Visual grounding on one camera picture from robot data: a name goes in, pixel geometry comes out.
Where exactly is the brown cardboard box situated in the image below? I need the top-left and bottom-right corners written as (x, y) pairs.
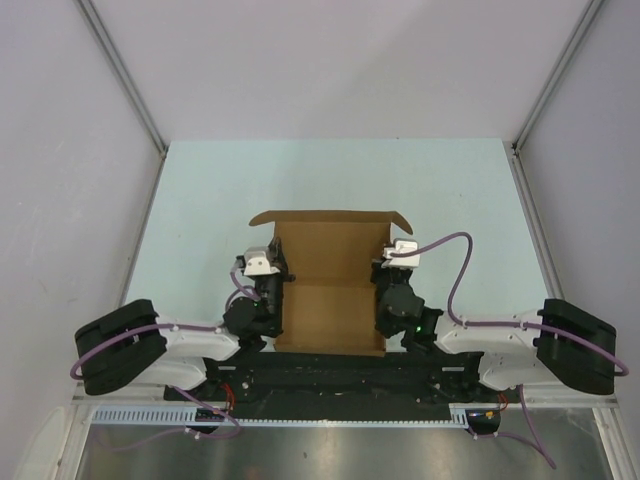
top-left (249, 210), bottom-right (413, 357)

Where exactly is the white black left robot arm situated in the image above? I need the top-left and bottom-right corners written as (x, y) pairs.
top-left (70, 237), bottom-right (295, 400)

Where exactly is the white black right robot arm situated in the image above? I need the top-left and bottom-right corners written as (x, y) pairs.
top-left (370, 260), bottom-right (622, 401)

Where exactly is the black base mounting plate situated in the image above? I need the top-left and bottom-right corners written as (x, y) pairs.
top-left (188, 351), bottom-right (517, 405)

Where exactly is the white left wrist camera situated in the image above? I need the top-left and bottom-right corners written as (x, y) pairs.
top-left (237, 247), bottom-right (280, 277)

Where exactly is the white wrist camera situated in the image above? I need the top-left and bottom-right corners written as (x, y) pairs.
top-left (382, 239), bottom-right (420, 270)
top-left (237, 247), bottom-right (280, 277)

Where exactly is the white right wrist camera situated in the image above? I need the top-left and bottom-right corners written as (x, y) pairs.
top-left (382, 239), bottom-right (420, 270)

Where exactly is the grey slotted cable duct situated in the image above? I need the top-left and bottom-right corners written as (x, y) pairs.
top-left (91, 405), bottom-right (502, 428)

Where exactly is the aluminium right side rail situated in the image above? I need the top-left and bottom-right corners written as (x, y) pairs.
top-left (503, 142), bottom-right (565, 299)

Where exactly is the aluminium frame post left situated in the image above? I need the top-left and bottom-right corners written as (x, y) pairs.
top-left (73, 0), bottom-right (169, 159)

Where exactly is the aluminium frame post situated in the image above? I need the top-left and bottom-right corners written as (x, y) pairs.
top-left (511, 0), bottom-right (609, 155)
top-left (73, 0), bottom-right (169, 159)

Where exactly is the aluminium frame post right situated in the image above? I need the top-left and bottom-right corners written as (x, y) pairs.
top-left (511, 0), bottom-right (609, 155)

